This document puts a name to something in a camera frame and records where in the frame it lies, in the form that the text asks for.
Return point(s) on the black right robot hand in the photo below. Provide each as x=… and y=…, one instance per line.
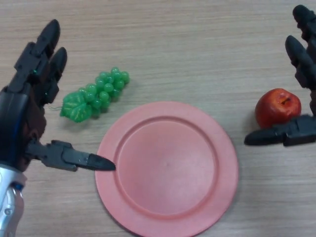
x=301, y=133

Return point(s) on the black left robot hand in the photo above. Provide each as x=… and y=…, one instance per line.
x=14, y=111

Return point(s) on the red apple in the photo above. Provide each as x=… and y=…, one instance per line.
x=274, y=108

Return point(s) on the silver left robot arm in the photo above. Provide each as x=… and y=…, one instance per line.
x=10, y=209

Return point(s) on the pink round plate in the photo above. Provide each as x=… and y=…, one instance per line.
x=168, y=172

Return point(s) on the green plastic grape bunch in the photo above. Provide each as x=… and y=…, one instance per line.
x=105, y=87

